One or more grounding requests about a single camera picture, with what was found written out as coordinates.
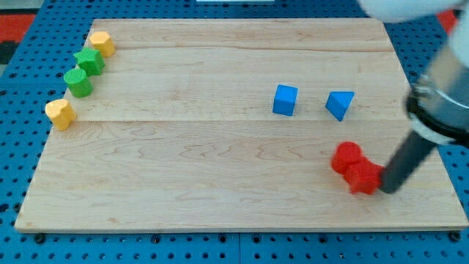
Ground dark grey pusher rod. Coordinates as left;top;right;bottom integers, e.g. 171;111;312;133
380;131;436;194

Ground red star block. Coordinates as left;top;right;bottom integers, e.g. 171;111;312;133
344;158;384;195

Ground red cylinder block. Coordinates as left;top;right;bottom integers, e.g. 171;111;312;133
330;142;364;174

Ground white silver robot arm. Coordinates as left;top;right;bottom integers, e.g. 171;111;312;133
358;0;468;194

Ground light wooden board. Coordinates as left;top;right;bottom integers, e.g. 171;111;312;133
15;18;468;233

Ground blue triangle block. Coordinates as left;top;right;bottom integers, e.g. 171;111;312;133
325;91;355;122

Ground blue cube block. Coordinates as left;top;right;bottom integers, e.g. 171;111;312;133
273;84;298;117

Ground yellow hexagon block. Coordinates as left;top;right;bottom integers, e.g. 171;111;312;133
89;31;115;57

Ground green star block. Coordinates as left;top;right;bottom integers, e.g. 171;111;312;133
73;47;106;76

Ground green cylinder block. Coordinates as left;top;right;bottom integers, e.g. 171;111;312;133
64;68;93;98

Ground yellow heart block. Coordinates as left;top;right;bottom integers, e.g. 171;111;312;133
45;99;77;131

